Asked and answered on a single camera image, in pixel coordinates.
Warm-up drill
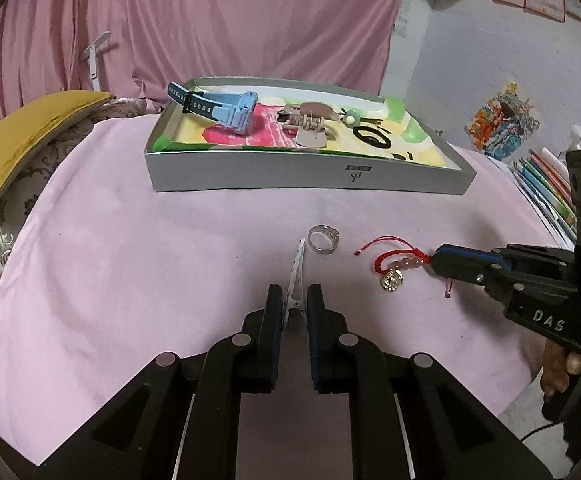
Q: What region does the white polka dot hair clip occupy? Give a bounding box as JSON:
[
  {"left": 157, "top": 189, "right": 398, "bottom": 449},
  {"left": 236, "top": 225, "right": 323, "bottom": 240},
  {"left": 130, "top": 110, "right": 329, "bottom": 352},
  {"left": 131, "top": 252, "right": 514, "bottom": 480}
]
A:
[{"left": 283, "top": 238, "right": 307, "bottom": 327}]

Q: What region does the gold charm pendant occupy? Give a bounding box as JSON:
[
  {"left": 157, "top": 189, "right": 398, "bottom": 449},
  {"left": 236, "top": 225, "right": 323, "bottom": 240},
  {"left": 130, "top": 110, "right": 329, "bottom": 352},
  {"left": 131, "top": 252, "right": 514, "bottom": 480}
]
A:
[{"left": 380, "top": 269, "right": 404, "bottom": 292}]

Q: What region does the white window handle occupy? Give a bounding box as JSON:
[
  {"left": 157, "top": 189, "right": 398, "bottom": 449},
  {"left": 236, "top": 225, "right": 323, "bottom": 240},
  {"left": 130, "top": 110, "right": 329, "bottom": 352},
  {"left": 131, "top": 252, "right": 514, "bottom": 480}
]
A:
[{"left": 80, "top": 30, "right": 110, "bottom": 91}]

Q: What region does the stack of books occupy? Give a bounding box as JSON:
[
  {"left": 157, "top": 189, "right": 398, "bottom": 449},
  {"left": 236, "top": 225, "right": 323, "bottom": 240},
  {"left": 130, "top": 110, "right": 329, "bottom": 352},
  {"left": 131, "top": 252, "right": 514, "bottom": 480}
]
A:
[{"left": 511, "top": 152, "right": 577, "bottom": 249}]

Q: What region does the pink blanket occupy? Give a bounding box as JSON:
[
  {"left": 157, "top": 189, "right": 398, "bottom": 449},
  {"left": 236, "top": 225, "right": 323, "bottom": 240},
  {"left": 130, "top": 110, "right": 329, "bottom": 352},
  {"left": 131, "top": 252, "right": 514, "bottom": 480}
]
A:
[{"left": 0, "top": 116, "right": 552, "bottom": 463}]

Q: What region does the black hair tie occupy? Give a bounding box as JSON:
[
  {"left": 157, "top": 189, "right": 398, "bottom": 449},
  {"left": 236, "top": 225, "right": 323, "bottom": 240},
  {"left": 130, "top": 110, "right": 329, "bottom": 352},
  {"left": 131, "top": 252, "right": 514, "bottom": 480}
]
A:
[{"left": 352, "top": 126, "right": 392, "bottom": 149}]

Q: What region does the blue smart watch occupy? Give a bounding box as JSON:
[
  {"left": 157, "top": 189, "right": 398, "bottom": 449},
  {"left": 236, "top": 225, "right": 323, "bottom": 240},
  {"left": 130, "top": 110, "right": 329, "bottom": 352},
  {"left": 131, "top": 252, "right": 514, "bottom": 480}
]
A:
[{"left": 167, "top": 82, "right": 259, "bottom": 134}]

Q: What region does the colourful wall decoration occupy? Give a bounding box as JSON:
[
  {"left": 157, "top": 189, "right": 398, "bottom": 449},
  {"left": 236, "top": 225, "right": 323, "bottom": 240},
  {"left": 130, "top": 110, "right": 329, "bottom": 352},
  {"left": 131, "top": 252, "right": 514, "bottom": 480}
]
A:
[{"left": 465, "top": 81, "right": 542, "bottom": 160}]

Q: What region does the red string bracelet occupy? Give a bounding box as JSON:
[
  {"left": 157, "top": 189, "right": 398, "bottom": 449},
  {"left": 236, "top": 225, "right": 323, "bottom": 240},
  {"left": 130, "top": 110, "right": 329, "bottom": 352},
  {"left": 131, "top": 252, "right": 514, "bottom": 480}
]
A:
[{"left": 353, "top": 235, "right": 455, "bottom": 298}]

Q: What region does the grey jewelry tray box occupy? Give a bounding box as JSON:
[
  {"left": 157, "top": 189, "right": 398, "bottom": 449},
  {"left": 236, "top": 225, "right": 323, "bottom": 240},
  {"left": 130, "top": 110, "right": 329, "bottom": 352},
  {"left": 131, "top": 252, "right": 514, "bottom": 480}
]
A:
[{"left": 144, "top": 77, "right": 476, "bottom": 195}]

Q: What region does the yellow pillow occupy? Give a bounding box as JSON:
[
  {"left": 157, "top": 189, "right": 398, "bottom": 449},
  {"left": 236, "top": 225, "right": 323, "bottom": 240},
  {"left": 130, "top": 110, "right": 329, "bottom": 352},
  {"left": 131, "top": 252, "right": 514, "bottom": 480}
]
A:
[{"left": 0, "top": 90, "right": 114, "bottom": 197}]

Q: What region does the silver ring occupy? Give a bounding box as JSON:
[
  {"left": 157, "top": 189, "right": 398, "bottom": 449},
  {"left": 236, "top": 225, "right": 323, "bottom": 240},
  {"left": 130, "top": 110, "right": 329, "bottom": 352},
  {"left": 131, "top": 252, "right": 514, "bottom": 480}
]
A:
[{"left": 306, "top": 224, "right": 341, "bottom": 256}]

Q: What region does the beige hair claw clip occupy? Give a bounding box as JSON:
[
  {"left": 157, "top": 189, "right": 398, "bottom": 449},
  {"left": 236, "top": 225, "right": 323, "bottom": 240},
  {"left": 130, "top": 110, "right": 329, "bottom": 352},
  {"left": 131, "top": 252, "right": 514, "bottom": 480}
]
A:
[{"left": 276, "top": 102, "right": 339, "bottom": 150}]

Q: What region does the pink curtain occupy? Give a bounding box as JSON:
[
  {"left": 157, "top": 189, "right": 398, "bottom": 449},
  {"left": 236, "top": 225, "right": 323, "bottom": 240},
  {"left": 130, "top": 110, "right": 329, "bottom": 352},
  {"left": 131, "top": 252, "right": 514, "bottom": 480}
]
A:
[{"left": 0, "top": 0, "right": 401, "bottom": 116}]

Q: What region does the person's right hand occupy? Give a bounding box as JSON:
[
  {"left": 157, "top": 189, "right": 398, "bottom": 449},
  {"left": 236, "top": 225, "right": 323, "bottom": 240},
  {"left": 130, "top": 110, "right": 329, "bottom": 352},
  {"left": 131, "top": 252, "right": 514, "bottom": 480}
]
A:
[{"left": 540, "top": 340, "right": 581, "bottom": 398}]

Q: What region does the floral pillow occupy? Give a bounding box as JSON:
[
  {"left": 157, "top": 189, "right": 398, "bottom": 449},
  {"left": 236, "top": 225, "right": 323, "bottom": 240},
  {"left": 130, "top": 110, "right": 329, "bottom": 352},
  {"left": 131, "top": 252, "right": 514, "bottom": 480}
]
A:
[{"left": 0, "top": 96, "right": 160, "bottom": 279}]

